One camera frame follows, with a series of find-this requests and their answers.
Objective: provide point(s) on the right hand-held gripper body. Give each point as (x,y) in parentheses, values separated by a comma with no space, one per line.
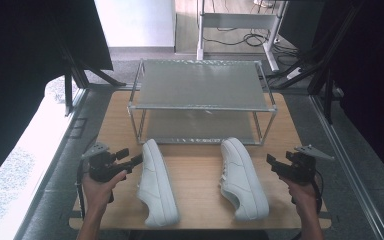
(303,168)

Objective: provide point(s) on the black metal stand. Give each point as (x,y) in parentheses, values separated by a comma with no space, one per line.
(320,66)
(80,75)

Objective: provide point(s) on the black curtain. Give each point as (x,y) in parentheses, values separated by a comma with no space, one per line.
(370,83)
(20,66)

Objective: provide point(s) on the white power strip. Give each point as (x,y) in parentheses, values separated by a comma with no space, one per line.
(294,73)

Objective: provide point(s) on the person's left hand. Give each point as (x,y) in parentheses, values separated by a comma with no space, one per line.
(98,193)

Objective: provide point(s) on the white sneaker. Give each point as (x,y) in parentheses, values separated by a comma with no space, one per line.
(243,180)
(156,186)

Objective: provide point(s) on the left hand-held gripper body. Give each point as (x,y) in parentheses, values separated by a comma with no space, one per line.
(101,168)

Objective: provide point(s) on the white desk frame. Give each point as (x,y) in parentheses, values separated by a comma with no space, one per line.
(240,20)

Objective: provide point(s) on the metal two-tier shoe rack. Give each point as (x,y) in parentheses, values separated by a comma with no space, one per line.
(200,86)

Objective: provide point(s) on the aluminium frame rail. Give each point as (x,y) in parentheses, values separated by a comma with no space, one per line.
(350,170)

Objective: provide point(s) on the person's right hand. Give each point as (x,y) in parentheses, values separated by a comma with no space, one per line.
(301,195)

